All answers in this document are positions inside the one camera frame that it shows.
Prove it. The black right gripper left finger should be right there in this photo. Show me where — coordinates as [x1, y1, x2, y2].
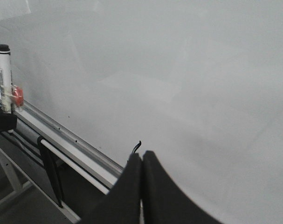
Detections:
[80, 154, 142, 224]

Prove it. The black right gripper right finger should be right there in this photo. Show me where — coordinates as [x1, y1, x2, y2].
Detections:
[141, 151, 220, 224]

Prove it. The red magnet taped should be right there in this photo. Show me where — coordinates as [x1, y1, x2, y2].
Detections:
[12, 85, 24, 107]

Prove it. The white whiteboard marker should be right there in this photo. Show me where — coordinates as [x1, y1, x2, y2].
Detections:
[0, 44, 14, 114]

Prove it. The white whiteboard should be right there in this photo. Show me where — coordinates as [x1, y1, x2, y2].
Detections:
[0, 0, 283, 224]

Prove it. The white horizontal stand rod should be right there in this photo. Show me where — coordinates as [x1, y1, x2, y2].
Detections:
[41, 140, 109, 195]

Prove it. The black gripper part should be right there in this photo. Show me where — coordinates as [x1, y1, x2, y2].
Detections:
[0, 107, 17, 132]

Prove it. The black strap loop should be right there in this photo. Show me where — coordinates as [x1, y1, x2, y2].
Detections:
[37, 136, 64, 209]

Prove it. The white whiteboard stand frame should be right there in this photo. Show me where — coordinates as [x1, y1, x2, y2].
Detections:
[0, 126, 123, 224]

